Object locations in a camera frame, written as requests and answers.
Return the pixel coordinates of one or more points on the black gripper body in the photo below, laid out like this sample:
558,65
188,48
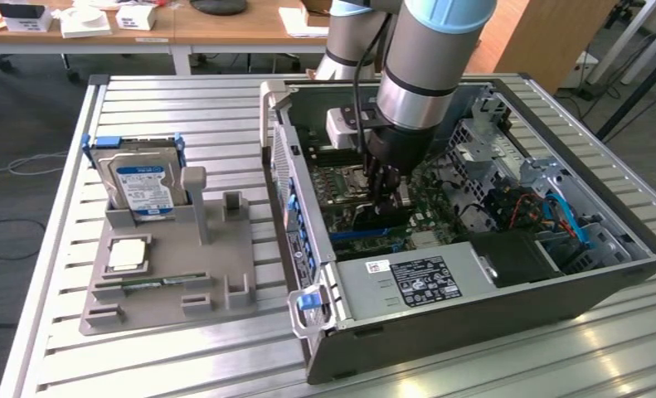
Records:
399,145

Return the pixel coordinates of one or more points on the graphics card with black shroud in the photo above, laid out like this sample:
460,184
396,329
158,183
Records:
368,224

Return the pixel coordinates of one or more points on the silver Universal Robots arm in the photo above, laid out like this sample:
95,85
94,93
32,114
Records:
422,62

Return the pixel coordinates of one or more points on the CPU socket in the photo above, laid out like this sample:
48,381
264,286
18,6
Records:
352,182

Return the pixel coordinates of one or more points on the green motherboard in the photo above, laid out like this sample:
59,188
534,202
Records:
438,215

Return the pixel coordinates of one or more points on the blue expansion slot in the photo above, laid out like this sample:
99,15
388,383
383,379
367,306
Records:
355,237

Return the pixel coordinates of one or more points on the black expansion slot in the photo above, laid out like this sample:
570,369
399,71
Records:
366,248

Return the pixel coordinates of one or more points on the perforated metal drive cage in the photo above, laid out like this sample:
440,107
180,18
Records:
482,166

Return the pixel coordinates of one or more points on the blue card retention clip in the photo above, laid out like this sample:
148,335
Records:
292,204

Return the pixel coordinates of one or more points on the grey power supply unit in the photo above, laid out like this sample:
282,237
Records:
416,282

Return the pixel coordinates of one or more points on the black air shroud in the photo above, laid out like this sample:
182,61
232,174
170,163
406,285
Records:
510,257

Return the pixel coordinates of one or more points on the blue case latch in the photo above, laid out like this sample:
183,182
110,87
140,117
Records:
307,301

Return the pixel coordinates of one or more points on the open dark grey PC case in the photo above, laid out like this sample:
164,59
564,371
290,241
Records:
471,331

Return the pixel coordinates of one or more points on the brown cardboard box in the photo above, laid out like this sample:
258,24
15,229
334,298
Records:
315,7

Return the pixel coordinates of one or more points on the white floor box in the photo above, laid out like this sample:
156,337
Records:
579,70

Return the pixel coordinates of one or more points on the wooden cabinet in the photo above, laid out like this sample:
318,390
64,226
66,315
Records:
548,37

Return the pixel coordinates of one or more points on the metal disk bay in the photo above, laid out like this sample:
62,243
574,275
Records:
599,244

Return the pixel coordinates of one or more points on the wooden desk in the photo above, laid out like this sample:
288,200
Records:
239,29
40,39

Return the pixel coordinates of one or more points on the hard disk with blue label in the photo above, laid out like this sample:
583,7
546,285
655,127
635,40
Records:
139,186

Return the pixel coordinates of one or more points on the black slanted pole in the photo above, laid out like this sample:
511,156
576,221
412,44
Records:
638,95

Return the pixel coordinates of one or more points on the black monitor base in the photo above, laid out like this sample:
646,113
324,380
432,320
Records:
216,7

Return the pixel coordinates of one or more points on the silver CPU chip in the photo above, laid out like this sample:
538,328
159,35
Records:
127,255

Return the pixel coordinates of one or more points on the grey plastic parts rack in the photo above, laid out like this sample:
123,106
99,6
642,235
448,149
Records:
167,307

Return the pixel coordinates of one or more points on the blue disk caddy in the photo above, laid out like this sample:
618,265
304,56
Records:
107,144

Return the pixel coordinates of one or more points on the small white printed box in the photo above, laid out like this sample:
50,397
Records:
135,18

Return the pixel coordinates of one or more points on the white box with round disc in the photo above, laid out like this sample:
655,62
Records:
84,22

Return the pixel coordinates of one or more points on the white box with dark lid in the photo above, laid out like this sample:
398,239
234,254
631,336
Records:
26,20

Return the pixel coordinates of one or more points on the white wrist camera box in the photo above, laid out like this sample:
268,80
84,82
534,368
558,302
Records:
342,128

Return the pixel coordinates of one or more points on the white table frame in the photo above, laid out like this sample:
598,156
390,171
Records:
654,37

